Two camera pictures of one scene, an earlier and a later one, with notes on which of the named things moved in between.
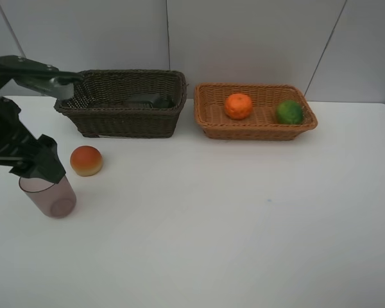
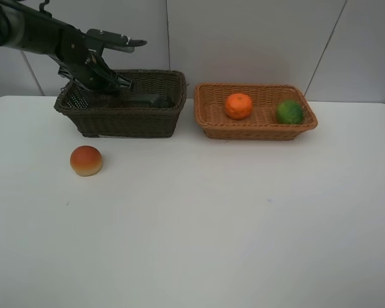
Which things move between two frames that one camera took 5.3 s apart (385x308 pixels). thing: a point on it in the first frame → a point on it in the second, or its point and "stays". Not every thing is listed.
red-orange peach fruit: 86,160 stays
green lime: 289,112 stays
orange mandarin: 238,106 stays
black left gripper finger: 52,169 → 124,81
